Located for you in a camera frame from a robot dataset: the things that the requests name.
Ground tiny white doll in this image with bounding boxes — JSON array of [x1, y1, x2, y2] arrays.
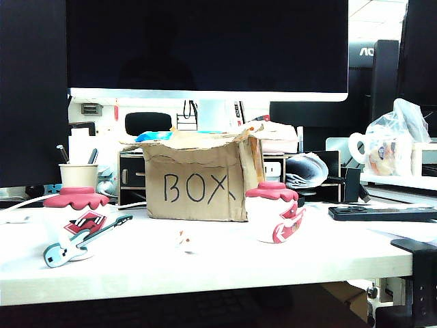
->
[[174, 229, 199, 256]]

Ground cardboard box lettered BOX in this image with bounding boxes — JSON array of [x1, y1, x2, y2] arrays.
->
[[119, 123, 266, 222]]

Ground red-capped doll with arrow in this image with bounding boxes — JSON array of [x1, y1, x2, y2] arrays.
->
[[244, 181, 307, 244]]

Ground red-capped doll with guitar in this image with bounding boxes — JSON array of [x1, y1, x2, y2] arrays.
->
[[42, 186, 134, 269]]

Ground white power socket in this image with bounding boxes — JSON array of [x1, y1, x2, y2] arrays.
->
[[264, 161, 283, 178]]

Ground red white black carton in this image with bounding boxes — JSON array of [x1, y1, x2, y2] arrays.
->
[[233, 100, 247, 128]]

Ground pink white stacked boxes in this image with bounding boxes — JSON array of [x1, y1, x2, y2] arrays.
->
[[251, 122, 300, 154]]

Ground blue white plastic packet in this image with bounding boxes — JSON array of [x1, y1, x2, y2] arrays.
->
[[134, 130, 173, 143]]

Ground black chair headrest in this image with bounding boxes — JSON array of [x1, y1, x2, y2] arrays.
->
[[124, 111, 173, 137]]

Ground black wooden desk organizer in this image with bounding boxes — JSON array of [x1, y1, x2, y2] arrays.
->
[[117, 151, 342, 206]]

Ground folded grey white magazine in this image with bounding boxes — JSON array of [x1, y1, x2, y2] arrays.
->
[[285, 152, 330, 190]]

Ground low black monitor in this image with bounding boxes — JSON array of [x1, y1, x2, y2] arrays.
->
[[268, 100, 373, 152]]

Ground pale blue white gadget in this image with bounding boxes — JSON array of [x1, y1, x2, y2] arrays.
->
[[96, 165, 119, 198]]

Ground large white-framed monitor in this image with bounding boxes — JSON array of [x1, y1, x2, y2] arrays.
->
[[66, 0, 350, 103]]

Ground small black stand block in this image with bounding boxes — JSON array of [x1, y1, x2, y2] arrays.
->
[[343, 166, 372, 205]]

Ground beige paper cup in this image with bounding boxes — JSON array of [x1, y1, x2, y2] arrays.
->
[[58, 163, 99, 189]]

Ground slim dark pen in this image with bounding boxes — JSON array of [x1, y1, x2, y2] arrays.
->
[[55, 144, 71, 165]]

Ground black remote control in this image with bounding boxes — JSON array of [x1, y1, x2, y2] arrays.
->
[[328, 205, 437, 223]]

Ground white monitor riser shelf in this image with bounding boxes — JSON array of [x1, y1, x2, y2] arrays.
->
[[325, 136, 437, 191]]

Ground clear plastic bag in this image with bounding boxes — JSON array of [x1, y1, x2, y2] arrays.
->
[[364, 98, 432, 177]]

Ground brown cardboard carton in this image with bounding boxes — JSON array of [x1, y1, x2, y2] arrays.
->
[[322, 281, 370, 323]]

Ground black AOC monitor back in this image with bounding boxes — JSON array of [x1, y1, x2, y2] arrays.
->
[[348, 39, 401, 122]]

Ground dark black monitor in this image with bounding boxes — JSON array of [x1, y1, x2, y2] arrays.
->
[[0, 0, 70, 189]]

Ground black table clamp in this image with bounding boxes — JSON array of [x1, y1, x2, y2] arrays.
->
[[390, 238, 437, 328]]

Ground tall black monitor panel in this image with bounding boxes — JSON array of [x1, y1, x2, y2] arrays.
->
[[398, 0, 437, 107]]

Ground white bag black handles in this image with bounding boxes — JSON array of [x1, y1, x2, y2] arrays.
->
[[176, 99, 199, 131]]

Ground grey wall socket box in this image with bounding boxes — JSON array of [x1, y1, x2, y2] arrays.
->
[[81, 102, 104, 117]]

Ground white USB-C cable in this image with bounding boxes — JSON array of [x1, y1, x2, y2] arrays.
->
[[0, 193, 61, 213]]

